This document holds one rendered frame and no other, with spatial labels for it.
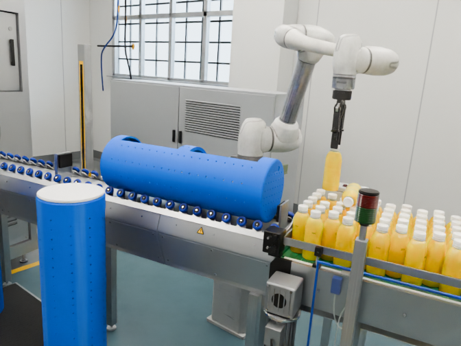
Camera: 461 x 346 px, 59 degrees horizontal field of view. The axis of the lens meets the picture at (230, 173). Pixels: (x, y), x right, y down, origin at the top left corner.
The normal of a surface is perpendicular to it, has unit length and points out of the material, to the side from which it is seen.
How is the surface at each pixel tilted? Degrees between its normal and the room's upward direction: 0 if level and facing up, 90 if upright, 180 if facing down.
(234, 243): 70
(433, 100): 90
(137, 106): 90
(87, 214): 90
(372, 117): 90
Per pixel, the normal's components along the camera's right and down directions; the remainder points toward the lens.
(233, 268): -0.42, 0.51
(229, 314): -0.61, 0.15
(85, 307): 0.62, 0.22
